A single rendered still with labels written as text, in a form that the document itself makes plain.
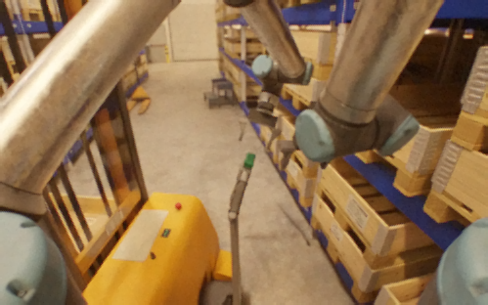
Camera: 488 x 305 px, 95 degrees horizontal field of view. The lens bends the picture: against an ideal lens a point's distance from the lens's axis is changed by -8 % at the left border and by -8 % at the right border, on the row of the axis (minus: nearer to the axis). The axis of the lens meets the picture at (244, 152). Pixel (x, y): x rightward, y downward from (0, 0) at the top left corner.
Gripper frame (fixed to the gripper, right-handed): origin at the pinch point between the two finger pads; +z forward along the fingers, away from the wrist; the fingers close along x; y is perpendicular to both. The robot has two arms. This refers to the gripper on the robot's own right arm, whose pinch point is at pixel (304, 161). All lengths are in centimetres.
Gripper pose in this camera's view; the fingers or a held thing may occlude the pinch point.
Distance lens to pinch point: 77.6
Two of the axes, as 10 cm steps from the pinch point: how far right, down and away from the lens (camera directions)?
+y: 0.9, 7.8, -6.2
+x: 9.8, 0.3, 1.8
